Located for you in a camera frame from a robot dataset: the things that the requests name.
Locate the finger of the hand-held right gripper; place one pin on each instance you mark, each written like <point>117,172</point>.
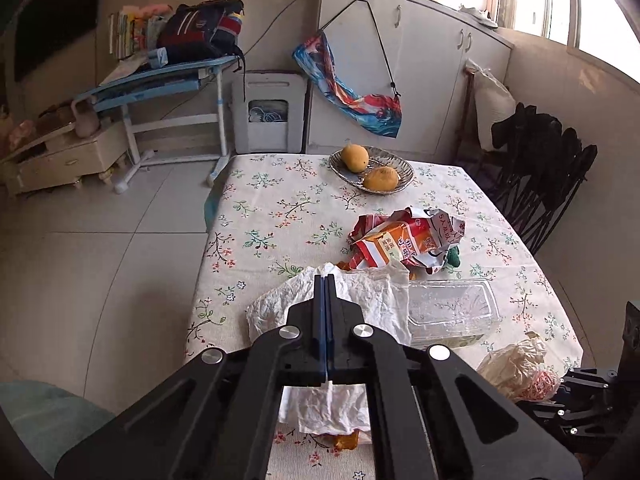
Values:
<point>542,412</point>

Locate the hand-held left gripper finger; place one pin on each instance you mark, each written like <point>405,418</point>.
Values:
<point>330,320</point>
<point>320,320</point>

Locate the white paper towel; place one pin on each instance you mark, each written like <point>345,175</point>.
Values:
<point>372,295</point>

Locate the orange red snack bag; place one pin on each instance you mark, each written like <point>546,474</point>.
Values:
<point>400,242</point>

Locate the crumpled translucent plastic bag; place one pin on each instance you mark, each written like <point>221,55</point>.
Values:
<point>510,365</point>

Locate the clear plastic food container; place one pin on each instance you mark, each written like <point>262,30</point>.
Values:
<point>450,305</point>

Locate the floral white tablecloth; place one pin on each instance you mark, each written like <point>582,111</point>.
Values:
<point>280,200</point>

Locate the woven metal fruit bowl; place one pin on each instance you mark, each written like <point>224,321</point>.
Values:
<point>350,175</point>

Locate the yellow mango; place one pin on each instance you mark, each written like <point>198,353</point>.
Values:
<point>355,157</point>
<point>381,179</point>

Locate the white air purifier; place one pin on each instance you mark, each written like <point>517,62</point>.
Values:
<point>265,85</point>

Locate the black folding chairs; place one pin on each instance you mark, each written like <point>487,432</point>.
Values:
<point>540,160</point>

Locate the white pillow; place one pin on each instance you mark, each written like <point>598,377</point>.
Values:
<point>492,105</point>

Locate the white cabinet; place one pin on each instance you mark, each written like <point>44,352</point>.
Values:
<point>425,50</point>

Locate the green seat cushion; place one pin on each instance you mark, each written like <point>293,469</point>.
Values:
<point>45,420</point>

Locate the blue white study desk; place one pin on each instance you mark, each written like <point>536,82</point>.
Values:
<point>150,80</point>

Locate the cream drawer chest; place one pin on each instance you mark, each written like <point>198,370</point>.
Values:
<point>65,155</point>

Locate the beige jug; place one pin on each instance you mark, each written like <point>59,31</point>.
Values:
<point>86,120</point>

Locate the black red backpack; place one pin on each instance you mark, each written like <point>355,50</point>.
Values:
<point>200,30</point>

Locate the row of books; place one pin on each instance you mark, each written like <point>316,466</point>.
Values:
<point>132,30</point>

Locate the black television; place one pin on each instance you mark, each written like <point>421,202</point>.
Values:
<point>50,30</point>

